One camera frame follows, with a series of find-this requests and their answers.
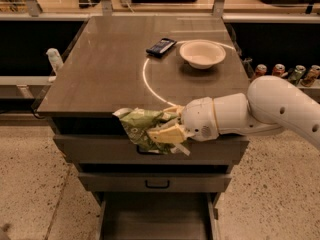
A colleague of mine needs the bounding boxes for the grey drawer cabinet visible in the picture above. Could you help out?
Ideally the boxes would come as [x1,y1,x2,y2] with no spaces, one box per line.
[36,15,264,240]

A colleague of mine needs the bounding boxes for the bottom open grey drawer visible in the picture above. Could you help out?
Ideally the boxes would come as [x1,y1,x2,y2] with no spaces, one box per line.
[95,192,218,240]

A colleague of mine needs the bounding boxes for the white ceramic bowl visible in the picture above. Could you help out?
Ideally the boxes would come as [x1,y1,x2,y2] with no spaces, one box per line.
[179,40,226,69]

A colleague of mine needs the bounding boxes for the red soda can left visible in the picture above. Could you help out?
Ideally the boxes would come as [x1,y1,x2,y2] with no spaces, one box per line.
[254,64,267,78]

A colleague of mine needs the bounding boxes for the brown soda can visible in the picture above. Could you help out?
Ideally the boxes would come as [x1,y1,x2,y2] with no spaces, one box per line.
[301,65,320,87]

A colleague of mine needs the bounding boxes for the red soda can right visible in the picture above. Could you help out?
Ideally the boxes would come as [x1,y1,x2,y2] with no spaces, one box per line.
[272,64,287,78]

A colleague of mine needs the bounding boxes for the green jalapeno chip bag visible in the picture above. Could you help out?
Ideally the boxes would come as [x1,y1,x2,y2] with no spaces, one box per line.
[113,108,190,156]

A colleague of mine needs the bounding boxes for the green soda can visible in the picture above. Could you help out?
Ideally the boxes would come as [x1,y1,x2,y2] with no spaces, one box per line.
[288,65,306,85]

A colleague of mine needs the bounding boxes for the top grey drawer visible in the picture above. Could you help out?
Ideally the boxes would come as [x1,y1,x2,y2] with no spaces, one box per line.
[54,135,249,165]

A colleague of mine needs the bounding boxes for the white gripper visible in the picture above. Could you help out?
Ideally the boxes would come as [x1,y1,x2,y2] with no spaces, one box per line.
[147,97,219,144]

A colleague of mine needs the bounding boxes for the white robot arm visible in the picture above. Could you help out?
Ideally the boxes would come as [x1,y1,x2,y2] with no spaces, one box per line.
[147,76,320,149]

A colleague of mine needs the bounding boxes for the red soda can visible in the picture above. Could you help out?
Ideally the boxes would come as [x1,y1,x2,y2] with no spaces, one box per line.
[272,64,287,78]
[254,64,267,78]

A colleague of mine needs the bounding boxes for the middle grey drawer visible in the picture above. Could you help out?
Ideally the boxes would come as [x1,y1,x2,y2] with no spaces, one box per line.
[78,173,231,193]

